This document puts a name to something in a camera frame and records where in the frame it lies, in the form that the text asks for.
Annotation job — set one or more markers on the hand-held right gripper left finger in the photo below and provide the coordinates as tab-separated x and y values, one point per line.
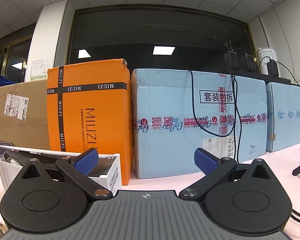
86	160

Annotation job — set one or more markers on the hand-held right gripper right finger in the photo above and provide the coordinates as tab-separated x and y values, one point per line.
206	160

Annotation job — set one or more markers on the white lidded storage box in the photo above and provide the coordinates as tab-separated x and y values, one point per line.
7	173

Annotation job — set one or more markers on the pink desktop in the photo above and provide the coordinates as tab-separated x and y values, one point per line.
160	183

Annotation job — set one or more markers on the large light blue cardboard box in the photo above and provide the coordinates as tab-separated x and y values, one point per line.
170	152

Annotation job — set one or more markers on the orange cardboard box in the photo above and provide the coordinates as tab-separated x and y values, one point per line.
72	120

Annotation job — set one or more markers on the brown cardboard box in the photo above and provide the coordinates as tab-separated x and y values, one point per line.
27	130

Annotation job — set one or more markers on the dark purple case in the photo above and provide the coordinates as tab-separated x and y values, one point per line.
0	151

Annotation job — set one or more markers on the black box with antennas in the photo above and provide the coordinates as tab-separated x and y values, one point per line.
232	59

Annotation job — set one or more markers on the black shelf board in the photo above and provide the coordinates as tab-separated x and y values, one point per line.
270	77

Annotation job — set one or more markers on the black box device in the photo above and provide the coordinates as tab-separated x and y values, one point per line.
248	63

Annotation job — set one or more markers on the black power adapter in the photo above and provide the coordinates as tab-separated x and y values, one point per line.
272	68

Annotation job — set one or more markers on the white cylindrical appliance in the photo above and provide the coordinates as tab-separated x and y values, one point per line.
262	55

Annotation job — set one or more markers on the gold framed glass door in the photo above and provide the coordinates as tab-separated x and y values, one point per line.
17	55

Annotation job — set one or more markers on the dark glass window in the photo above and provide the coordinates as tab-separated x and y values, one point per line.
140	30

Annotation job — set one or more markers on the white wall notice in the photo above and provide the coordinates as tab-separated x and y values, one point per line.
40	68

